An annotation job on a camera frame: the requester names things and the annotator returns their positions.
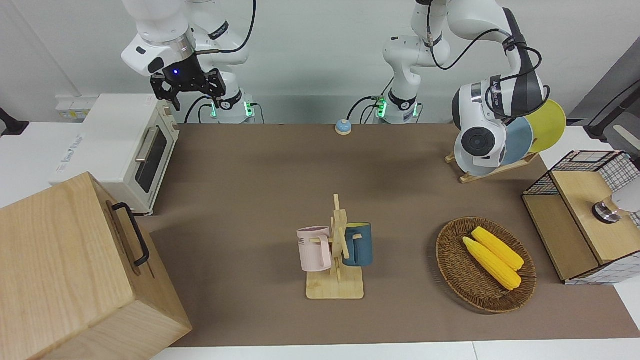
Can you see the wooden plate rack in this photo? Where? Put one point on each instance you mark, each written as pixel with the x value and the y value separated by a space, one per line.
pixel 500 171

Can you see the light blue plate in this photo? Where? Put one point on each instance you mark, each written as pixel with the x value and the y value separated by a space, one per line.
pixel 519 142

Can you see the black stand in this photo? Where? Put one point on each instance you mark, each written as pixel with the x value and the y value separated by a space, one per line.
pixel 11 125

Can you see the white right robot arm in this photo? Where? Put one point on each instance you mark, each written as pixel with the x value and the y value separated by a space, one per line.
pixel 160 30

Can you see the yellow plate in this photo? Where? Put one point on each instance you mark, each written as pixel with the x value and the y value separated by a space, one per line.
pixel 549 125

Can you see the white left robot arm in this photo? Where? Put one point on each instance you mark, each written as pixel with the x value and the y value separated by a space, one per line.
pixel 522 75

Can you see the white toaster oven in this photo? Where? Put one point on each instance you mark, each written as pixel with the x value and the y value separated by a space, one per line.
pixel 110 140

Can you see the gray plate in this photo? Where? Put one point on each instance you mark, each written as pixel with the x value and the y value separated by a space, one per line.
pixel 475 171

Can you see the blue-topped call bell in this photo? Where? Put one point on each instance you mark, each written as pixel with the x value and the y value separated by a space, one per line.
pixel 343 127

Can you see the round wicker basket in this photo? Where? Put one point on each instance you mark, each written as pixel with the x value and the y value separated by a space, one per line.
pixel 460 270

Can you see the wooden mug tree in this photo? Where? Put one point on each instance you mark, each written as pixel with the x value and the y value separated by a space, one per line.
pixel 335 285

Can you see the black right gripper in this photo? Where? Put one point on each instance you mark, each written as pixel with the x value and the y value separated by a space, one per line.
pixel 185 80

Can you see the white cylinder grinder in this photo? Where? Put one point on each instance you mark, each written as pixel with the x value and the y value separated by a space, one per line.
pixel 622 200

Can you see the pink mug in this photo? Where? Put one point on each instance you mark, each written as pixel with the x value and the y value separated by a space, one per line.
pixel 312 250

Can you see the yellow corn cob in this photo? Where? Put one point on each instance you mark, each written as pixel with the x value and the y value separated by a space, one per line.
pixel 500 248
pixel 492 265

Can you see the dark teal mug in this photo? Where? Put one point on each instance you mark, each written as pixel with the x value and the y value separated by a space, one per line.
pixel 361 247

